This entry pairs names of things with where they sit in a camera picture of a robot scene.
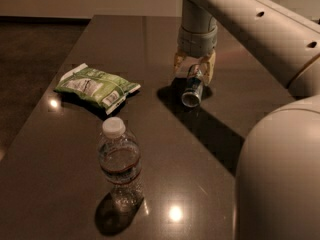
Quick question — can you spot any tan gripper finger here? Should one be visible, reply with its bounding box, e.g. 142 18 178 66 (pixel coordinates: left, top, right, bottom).
200 51 216 86
174 51 189 78

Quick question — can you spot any silver blue redbull can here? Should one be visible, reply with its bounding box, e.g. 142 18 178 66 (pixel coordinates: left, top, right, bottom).
181 65 204 108

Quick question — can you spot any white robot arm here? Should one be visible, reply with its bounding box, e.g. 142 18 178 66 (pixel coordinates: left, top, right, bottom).
178 0 320 240

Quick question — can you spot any green chip bag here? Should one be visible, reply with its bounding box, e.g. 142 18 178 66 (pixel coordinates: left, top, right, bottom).
55 63 141 115

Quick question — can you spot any clear plastic water bottle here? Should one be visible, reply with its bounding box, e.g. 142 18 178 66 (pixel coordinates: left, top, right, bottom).
98 117 143 213

